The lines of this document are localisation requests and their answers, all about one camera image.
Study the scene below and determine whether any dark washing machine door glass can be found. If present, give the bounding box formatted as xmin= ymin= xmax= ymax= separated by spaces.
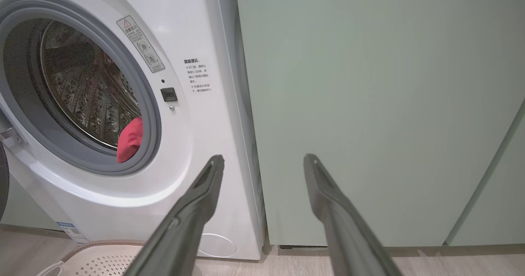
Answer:
xmin=0 ymin=142 xmax=10 ymax=220

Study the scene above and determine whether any round white filter cover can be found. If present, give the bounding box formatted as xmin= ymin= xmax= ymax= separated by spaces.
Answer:
xmin=197 ymin=233 xmax=237 ymax=258

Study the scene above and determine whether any tall green cabinet panel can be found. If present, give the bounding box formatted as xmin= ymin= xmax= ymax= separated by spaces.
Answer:
xmin=235 ymin=0 xmax=525 ymax=248

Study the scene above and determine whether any white front-load washing machine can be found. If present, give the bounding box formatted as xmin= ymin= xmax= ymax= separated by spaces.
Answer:
xmin=0 ymin=0 xmax=267 ymax=261

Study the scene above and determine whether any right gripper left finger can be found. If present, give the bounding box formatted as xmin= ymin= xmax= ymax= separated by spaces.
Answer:
xmin=123 ymin=154 xmax=225 ymax=276

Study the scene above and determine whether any cream perforated laundry basket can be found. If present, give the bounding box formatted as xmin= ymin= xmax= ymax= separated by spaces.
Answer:
xmin=37 ymin=240 xmax=146 ymax=276

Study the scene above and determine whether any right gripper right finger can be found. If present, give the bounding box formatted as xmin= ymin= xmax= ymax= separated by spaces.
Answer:
xmin=303 ymin=153 xmax=405 ymax=276

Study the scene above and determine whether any stainless steel washing machine drum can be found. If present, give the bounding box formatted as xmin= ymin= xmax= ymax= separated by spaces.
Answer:
xmin=40 ymin=20 xmax=142 ymax=150

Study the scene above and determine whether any red and white garment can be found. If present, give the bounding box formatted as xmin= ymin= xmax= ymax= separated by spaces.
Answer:
xmin=116 ymin=117 xmax=144 ymax=164

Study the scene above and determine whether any grey triangle warning sticker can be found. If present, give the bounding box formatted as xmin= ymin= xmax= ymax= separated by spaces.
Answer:
xmin=116 ymin=15 xmax=166 ymax=73

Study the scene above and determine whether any blue energy label sticker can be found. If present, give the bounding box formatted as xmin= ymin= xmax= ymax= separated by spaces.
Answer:
xmin=56 ymin=221 xmax=89 ymax=244

